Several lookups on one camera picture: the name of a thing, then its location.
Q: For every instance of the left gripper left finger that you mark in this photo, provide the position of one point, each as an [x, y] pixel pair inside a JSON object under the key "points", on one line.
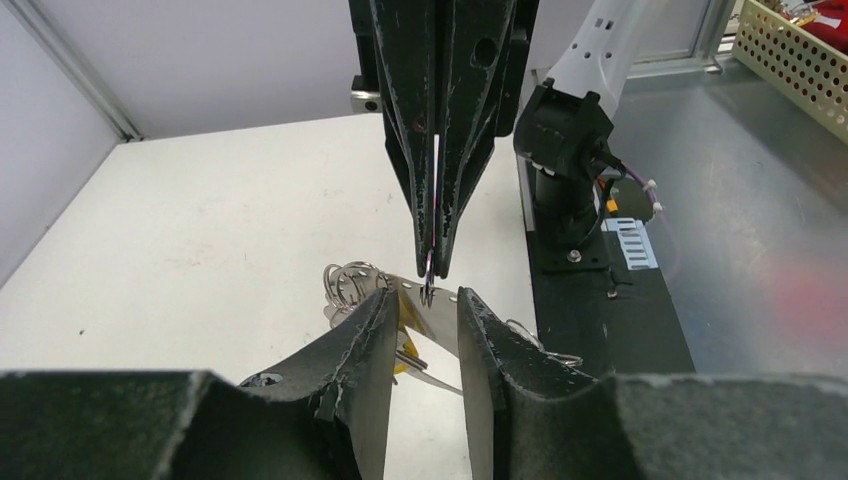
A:
{"points": [[283, 423]]}

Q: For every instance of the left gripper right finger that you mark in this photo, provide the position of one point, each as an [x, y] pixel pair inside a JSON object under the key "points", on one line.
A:
{"points": [[529, 415]]}

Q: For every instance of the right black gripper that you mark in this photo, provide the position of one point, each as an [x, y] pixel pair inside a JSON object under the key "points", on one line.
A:
{"points": [[452, 68]]}

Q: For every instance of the large keyring with keys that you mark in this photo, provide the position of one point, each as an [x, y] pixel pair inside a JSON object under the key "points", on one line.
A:
{"points": [[377, 307]]}

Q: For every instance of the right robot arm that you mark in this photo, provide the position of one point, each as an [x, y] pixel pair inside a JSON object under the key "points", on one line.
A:
{"points": [[563, 129]]}

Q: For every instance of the cream perforated basket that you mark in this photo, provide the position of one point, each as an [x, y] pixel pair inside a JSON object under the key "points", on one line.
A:
{"points": [[802, 67]]}

